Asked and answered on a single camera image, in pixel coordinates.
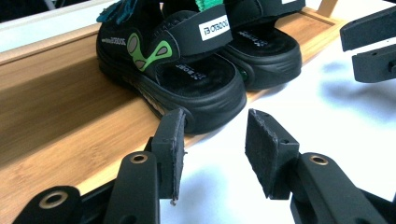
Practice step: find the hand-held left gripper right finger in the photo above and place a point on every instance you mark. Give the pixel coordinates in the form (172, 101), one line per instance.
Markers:
(267, 152)

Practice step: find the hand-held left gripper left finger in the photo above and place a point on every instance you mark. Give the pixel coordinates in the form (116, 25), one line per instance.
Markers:
(169, 149)

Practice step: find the black green sandal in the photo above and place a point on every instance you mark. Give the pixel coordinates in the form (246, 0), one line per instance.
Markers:
(199, 93)
(264, 49)

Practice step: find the wooden shoe rack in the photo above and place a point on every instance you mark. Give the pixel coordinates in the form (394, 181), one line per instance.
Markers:
(68, 124)

